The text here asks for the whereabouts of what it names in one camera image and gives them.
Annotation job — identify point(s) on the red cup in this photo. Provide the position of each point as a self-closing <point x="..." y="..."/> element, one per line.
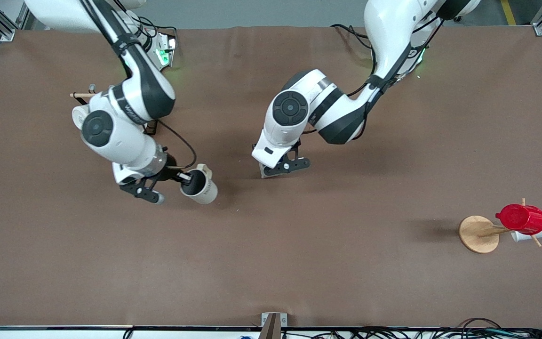
<point x="522" y="219"/>

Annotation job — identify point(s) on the beige mug with grey inside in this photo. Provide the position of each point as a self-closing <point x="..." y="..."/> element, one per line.
<point x="205" y="193"/>

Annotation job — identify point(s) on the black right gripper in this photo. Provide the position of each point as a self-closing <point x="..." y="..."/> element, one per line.
<point x="171" y="170"/>

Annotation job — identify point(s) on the grey metal bracket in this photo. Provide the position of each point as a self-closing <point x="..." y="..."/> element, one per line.
<point x="284" y="320"/>

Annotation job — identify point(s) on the brown wooden post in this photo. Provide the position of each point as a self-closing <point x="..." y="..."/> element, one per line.
<point x="271" y="329"/>

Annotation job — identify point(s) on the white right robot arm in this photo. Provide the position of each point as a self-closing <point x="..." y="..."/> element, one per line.
<point x="125" y="136"/>

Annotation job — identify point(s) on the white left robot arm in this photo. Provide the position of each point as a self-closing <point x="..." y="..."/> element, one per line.
<point x="337" y="113"/>

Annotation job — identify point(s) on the small white cup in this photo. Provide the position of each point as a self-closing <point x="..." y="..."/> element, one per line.
<point x="518" y="237"/>

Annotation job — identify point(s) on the wooden mug tree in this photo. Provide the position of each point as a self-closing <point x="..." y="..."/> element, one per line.
<point x="475" y="233"/>

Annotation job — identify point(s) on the brown table cover sheet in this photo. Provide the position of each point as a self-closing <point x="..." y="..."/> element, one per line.
<point x="271" y="259"/>

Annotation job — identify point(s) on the white mug with face print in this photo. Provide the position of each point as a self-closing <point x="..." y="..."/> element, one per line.
<point x="79" y="115"/>

